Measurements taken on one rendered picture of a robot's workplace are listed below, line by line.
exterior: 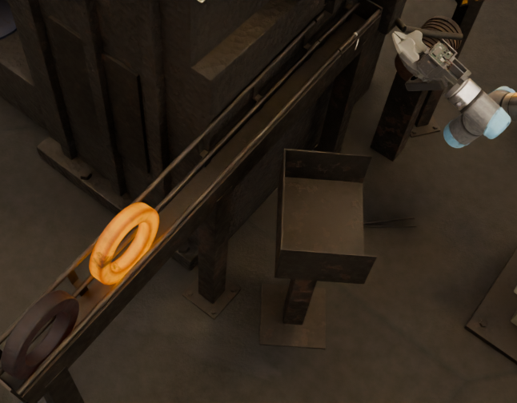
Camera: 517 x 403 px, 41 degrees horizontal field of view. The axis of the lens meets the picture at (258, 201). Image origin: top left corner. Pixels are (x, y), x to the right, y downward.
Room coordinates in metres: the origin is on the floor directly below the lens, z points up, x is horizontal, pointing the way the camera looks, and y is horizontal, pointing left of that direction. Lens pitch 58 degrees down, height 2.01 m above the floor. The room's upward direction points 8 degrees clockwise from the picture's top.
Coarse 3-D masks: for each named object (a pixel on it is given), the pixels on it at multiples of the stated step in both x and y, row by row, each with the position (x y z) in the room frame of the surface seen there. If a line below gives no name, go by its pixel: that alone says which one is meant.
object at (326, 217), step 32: (288, 160) 0.95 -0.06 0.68; (320, 160) 0.96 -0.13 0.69; (352, 160) 0.96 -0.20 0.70; (288, 192) 0.91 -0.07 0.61; (320, 192) 0.92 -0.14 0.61; (352, 192) 0.94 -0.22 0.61; (288, 224) 0.83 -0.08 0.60; (320, 224) 0.84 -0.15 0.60; (352, 224) 0.85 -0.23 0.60; (288, 256) 0.69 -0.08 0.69; (320, 256) 0.70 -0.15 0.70; (352, 256) 0.70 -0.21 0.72; (288, 288) 0.88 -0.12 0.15; (320, 288) 0.96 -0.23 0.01; (288, 320) 0.82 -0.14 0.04; (320, 320) 0.85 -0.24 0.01
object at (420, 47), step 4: (396, 32) 1.33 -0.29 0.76; (412, 32) 1.32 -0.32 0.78; (416, 32) 1.32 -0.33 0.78; (420, 32) 1.31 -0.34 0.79; (400, 36) 1.32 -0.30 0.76; (404, 36) 1.33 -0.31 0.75; (408, 36) 1.32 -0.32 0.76; (412, 36) 1.32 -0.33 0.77; (416, 36) 1.31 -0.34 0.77; (420, 36) 1.31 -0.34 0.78; (416, 40) 1.31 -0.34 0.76; (420, 40) 1.31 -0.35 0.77; (416, 44) 1.31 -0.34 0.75; (420, 44) 1.31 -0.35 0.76; (424, 44) 1.30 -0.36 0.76; (416, 48) 1.31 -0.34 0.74; (420, 48) 1.30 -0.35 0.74; (424, 48) 1.30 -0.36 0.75; (420, 52) 1.30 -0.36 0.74; (424, 52) 1.30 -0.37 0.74
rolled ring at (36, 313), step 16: (48, 304) 0.49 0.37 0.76; (64, 304) 0.51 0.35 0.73; (32, 320) 0.45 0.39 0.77; (48, 320) 0.47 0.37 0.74; (64, 320) 0.50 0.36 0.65; (16, 336) 0.42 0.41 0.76; (32, 336) 0.43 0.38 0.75; (48, 336) 0.48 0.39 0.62; (64, 336) 0.48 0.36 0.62; (16, 352) 0.39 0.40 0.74; (32, 352) 0.44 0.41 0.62; (48, 352) 0.44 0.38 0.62; (16, 368) 0.38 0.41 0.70; (32, 368) 0.40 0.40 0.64
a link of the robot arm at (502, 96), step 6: (498, 90) 1.32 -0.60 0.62; (504, 90) 1.32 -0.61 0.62; (510, 90) 1.32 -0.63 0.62; (492, 96) 1.29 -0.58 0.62; (498, 96) 1.28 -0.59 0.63; (504, 96) 1.27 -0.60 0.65; (510, 96) 1.26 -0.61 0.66; (516, 96) 1.25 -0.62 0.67; (498, 102) 1.26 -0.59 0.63; (504, 102) 1.25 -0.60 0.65; (510, 102) 1.24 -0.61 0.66; (516, 102) 1.23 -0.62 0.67; (504, 108) 1.24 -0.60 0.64; (510, 108) 1.23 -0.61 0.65; (516, 108) 1.22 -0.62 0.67; (510, 114) 1.22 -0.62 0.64; (516, 114) 1.21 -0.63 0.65; (516, 120) 1.21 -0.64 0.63
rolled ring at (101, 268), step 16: (128, 208) 0.71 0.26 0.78; (144, 208) 0.72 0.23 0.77; (112, 224) 0.66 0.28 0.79; (128, 224) 0.67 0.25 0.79; (144, 224) 0.72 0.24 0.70; (112, 240) 0.63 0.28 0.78; (144, 240) 0.70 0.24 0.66; (96, 256) 0.61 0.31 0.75; (112, 256) 0.62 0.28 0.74; (128, 256) 0.67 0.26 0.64; (96, 272) 0.59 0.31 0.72; (112, 272) 0.61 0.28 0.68
